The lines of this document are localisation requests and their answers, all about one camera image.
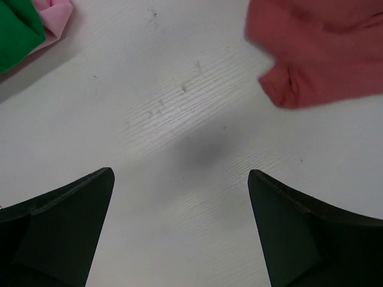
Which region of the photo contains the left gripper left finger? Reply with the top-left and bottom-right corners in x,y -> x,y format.
1,167 -> 115,286

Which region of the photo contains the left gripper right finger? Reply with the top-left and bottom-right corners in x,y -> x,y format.
248,170 -> 382,286

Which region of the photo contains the red t shirt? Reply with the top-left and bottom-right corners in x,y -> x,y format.
245,1 -> 382,109

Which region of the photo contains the green folded t shirt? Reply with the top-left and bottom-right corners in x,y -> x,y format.
1,0 -> 45,74

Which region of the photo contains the pink folded t shirt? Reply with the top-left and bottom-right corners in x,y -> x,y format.
32,0 -> 73,52

